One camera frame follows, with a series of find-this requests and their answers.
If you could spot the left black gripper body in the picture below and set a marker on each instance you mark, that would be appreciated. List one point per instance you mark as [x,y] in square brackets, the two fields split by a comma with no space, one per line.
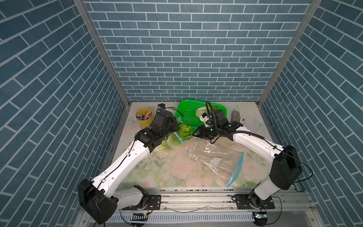
[172,126]

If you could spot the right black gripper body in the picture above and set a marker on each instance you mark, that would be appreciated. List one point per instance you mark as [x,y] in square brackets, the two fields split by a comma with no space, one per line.
[209,132]

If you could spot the chinese cabbage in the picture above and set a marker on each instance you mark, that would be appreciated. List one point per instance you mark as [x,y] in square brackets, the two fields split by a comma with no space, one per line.
[184,132]
[172,142]
[200,111]

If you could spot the clear zipper bag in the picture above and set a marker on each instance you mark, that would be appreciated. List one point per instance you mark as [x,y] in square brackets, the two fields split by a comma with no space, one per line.
[164,166]
[223,162]

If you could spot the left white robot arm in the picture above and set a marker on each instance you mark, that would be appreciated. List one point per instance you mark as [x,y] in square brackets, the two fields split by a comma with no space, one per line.
[97,196]

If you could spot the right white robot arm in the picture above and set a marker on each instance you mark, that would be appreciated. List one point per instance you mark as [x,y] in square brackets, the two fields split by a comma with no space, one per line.
[285,163]

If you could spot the grey cylindrical object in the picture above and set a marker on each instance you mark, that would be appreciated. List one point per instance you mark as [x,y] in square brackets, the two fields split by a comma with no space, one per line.
[235,116]

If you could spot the yellow cup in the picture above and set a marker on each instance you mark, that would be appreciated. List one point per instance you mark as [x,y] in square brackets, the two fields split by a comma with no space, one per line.
[145,117]

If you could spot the green plastic basket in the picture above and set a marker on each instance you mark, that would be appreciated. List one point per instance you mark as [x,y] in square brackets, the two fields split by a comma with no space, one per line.
[188,108]

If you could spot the small white clip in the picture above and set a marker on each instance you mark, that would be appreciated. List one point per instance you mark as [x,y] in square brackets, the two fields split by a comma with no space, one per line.
[242,121]

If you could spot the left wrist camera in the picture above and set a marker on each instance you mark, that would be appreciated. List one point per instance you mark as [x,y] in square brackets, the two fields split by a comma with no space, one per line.
[161,106]

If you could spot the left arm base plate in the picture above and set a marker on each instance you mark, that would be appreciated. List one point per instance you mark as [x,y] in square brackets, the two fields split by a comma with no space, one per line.
[150,202]

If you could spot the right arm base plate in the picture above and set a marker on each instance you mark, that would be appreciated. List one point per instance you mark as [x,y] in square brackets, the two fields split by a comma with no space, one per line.
[247,201]

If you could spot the aluminium rail frame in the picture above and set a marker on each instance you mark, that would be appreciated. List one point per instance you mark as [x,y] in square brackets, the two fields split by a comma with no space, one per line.
[214,207]

